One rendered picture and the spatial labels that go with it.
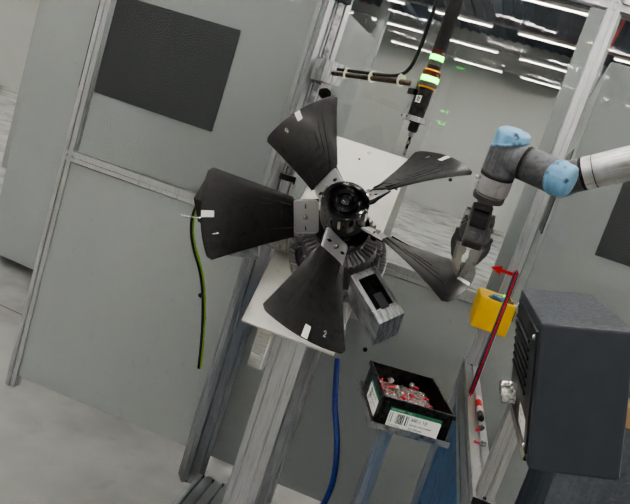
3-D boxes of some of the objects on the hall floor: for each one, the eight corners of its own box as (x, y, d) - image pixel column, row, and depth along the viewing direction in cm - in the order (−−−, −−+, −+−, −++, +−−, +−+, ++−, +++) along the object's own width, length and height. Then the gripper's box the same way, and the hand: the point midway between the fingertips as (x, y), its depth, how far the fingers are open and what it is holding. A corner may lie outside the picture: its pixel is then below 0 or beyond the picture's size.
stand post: (201, 575, 204) (291, 294, 188) (228, 587, 203) (321, 305, 187) (195, 583, 200) (287, 297, 184) (223, 596, 198) (318, 309, 183)
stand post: (226, 535, 226) (332, 208, 207) (251, 546, 225) (360, 218, 205) (221, 542, 222) (330, 209, 202) (246, 553, 221) (358, 219, 201)
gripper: (509, 193, 156) (477, 271, 166) (472, 181, 158) (442, 258, 167) (508, 205, 149) (475, 286, 159) (469, 192, 150) (438, 273, 160)
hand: (459, 272), depth 160 cm, fingers closed
